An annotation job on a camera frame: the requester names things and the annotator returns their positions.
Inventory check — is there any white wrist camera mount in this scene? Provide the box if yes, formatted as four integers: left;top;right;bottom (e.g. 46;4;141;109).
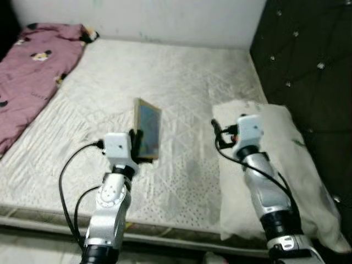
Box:
103;132;139;175
234;114;263;155

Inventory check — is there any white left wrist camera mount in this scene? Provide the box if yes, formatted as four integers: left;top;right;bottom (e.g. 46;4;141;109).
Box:
103;132;139;175

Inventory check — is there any white patterned mattress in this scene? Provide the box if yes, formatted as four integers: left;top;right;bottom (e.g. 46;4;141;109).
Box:
0;37;352;254

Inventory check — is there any mauve cartoon print blanket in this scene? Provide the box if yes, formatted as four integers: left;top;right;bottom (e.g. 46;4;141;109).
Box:
0;23;100;157

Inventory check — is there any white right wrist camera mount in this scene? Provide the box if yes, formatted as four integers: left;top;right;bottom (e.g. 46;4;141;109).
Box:
234;114;263;155

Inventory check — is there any white pillow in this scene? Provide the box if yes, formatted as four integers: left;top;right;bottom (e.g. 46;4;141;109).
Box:
212;102;351;254

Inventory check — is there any black tufted headboard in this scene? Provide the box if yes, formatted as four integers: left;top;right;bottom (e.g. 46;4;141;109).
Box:
249;0;352;221

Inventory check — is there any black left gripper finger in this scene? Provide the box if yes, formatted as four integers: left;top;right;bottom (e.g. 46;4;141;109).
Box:
129;128;145;157

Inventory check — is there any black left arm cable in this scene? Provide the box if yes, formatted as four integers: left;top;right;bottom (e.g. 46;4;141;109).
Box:
59;142;105;248

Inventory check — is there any colourful yellow bordered book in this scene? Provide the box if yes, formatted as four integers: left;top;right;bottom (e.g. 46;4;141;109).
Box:
134;98;163;161

